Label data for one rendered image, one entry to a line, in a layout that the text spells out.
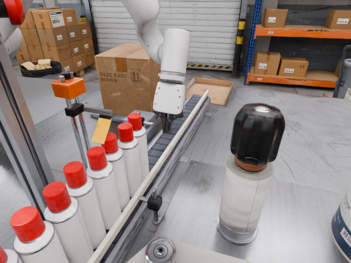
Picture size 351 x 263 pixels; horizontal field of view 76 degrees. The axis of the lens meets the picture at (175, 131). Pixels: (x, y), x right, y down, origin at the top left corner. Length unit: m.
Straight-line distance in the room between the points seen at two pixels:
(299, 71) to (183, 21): 2.27
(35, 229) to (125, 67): 0.75
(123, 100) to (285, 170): 0.72
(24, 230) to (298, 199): 0.60
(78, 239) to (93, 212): 0.05
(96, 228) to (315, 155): 0.79
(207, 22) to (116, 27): 1.89
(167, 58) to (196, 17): 4.03
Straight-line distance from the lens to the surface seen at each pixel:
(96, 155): 0.44
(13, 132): 0.49
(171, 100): 0.74
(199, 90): 1.42
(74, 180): 0.43
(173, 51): 0.74
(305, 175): 0.87
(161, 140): 0.83
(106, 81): 1.06
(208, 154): 0.85
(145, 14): 0.71
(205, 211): 0.59
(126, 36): 5.25
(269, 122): 0.37
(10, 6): 0.32
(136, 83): 1.00
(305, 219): 0.65
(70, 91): 0.47
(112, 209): 0.53
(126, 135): 0.51
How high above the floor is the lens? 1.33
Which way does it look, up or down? 31 degrees down
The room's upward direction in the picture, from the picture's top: straight up
